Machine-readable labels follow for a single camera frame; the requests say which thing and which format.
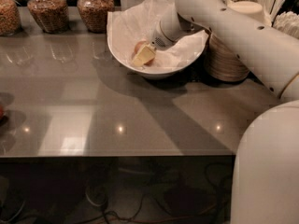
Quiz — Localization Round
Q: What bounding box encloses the white paper napkin stack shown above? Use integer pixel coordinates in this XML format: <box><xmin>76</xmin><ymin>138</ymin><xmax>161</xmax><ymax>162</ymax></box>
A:
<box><xmin>273</xmin><ymin>11</ymin><xmax>299</xmax><ymax>39</ymax></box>

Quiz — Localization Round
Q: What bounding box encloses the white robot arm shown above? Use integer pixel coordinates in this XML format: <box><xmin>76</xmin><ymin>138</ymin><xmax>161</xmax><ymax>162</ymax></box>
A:
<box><xmin>133</xmin><ymin>0</ymin><xmax>299</xmax><ymax>224</ymax></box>

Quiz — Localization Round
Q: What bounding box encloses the white paper liner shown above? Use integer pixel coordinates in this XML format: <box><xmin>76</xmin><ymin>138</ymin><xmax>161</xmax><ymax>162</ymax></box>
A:
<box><xmin>107</xmin><ymin>0</ymin><xmax>209</xmax><ymax>70</ymax></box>

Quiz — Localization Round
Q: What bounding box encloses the right glass snack jar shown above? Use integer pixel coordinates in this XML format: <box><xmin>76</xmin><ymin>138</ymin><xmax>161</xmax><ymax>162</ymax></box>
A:
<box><xmin>77</xmin><ymin>0</ymin><xmax>114</xmax><ymax>34</ymax></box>

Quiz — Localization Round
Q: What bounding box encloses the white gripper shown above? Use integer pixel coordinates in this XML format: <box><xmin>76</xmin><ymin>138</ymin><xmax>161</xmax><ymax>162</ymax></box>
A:
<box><xmin>131</xmin><ymin>4</ymin><xmax>204</xmax><ymax>68</ymax></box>

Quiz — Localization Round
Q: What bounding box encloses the left glass snack jar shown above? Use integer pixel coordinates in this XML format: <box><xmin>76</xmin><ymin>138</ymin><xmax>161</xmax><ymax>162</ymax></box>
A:
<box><xmin>0</xmin><ymin>0</ymin><xmax>21</xmax><ymax>36</ymax></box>

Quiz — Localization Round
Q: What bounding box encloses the glass snack jar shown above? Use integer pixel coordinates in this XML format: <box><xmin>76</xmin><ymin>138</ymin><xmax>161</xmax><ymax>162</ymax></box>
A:
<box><xmin>27</xmin><ymin>0</ymin><xmax>69</xmax><ymax>34</ymax></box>
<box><xmin>77</xmin><ymin>0</ymin><xmax>114</xmax><ymax>34</ymax></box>
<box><xmin>0</xmin><ymin>0</ymin><xmax>21</xmax><ymax>36</ymax></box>

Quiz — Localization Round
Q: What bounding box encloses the white bowl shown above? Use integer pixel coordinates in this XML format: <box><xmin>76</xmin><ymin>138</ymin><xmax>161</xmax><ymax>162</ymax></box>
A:
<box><xmin>107</xmin><ymin>5</ymin><xmax>207</xmax><ymax>80</ymax></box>

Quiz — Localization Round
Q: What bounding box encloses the middle glass snack jar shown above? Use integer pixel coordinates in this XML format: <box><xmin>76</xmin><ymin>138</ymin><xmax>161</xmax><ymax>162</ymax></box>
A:
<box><xmin>27</xmin><ymin>0</ymin><xmax>69</xmax><ymax>34</ymax></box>

